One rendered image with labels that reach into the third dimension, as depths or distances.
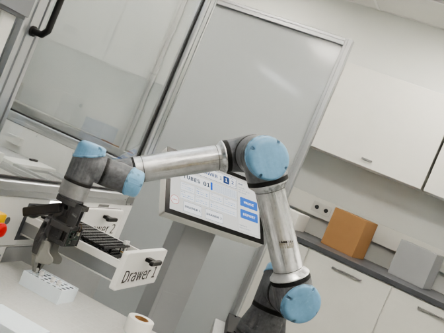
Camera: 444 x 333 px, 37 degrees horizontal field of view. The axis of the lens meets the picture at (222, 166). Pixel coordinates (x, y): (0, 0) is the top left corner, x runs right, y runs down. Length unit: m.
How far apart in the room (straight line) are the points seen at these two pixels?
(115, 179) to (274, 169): 0.42
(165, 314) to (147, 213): 0.98
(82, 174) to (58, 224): 0.14
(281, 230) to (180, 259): 1.09
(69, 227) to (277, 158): 0.57
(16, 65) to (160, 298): 1.51
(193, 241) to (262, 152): 1.16
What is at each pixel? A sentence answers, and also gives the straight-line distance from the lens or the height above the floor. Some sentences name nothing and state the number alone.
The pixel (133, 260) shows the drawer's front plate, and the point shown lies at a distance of 1.86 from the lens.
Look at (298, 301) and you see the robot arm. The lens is 1.89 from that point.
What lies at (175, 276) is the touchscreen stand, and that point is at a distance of 2.90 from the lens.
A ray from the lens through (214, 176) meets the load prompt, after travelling 2.89.
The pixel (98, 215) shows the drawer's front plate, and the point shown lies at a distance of 2.31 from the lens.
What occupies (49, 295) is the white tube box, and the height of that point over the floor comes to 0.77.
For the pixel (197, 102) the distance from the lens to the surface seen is 3.75.
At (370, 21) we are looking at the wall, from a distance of 5.71.
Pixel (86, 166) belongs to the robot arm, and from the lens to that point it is 1.72.
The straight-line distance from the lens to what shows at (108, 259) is 1.86.
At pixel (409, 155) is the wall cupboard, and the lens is 5.05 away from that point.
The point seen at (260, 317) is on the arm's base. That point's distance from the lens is 2.04.
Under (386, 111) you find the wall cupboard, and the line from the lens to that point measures 5.12.
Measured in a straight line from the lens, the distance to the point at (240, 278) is 3.56.
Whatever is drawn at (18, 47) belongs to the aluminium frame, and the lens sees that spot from 1.68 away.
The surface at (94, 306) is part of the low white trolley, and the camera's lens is 1.86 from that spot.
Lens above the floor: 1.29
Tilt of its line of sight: 2 degrees down
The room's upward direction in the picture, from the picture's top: 23 degrees clockwise
